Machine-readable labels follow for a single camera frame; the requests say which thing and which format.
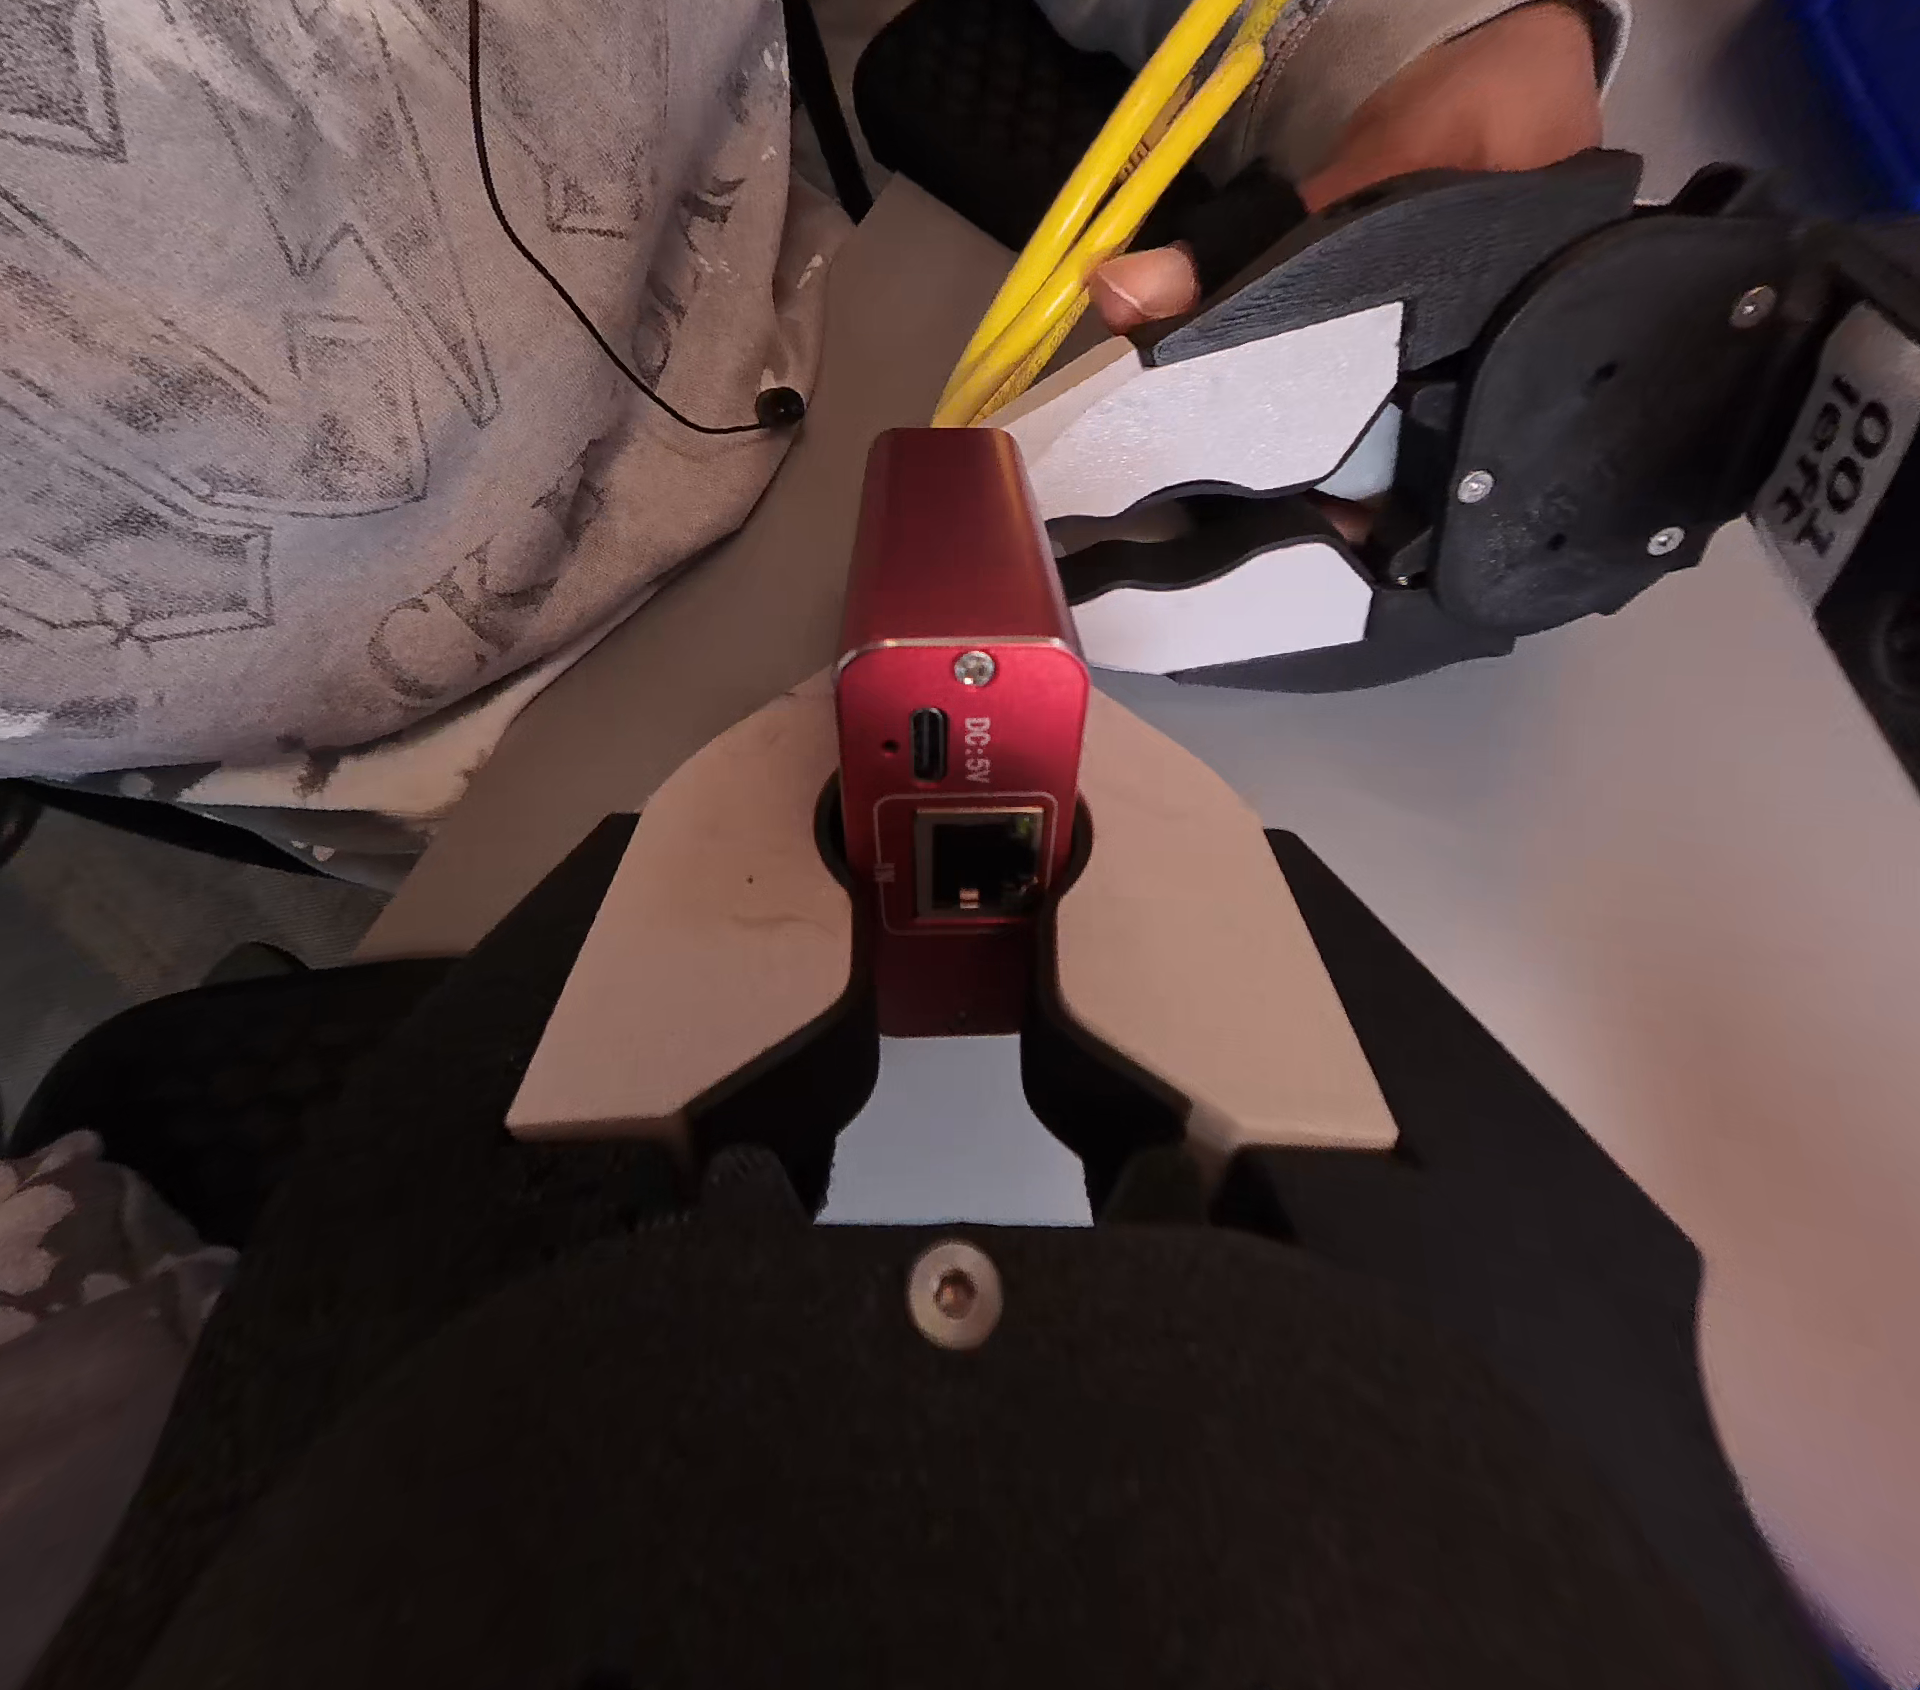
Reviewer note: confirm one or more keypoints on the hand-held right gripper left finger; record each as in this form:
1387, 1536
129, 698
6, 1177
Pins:
721, 940

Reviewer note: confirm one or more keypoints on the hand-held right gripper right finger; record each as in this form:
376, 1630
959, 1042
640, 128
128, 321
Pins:
1198, 970

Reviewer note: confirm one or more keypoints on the person's left hand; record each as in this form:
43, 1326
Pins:
1455, 115

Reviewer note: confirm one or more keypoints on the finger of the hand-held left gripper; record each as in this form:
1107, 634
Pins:
1246, 610
1246, 401

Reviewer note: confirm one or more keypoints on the red metal ethernet switch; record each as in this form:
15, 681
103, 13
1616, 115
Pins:
947, 549

